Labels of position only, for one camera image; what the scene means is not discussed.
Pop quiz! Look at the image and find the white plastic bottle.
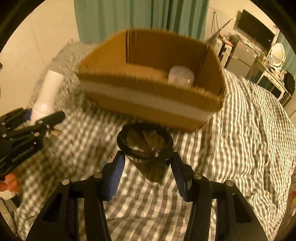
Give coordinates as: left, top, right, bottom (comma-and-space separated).
30, 70, 64, 125

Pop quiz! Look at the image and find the black round cup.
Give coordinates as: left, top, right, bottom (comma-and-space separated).
116, 122, 174, 184

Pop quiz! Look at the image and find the person's left hand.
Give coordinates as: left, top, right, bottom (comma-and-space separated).
0, 172, 21, 193

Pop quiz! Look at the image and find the green curtain left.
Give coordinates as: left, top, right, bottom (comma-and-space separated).
74, 0, 209, 43

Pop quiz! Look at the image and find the brown cardboard box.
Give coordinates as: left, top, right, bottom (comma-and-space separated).
76, 29, 226, 132

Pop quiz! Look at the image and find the clear round plastic container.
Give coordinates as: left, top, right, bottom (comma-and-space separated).
168, 65, 195, 87

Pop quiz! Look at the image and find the white dressing table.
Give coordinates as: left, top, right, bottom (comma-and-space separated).
255, 60, 290, 104

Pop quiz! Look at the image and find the black backpack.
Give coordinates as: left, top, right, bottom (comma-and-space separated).
283, 72, 295, 95

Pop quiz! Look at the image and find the silver mini fridge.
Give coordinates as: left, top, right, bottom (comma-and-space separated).
226, 40, 258, 77

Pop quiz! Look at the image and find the white suitcase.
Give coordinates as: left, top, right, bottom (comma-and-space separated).
211, 38, 232, 67

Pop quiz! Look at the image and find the oval white vanity mirror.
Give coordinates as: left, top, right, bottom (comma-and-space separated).
270, 43, 286, 67

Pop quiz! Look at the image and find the black wall television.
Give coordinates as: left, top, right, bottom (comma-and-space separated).
237, 10, 275, 50

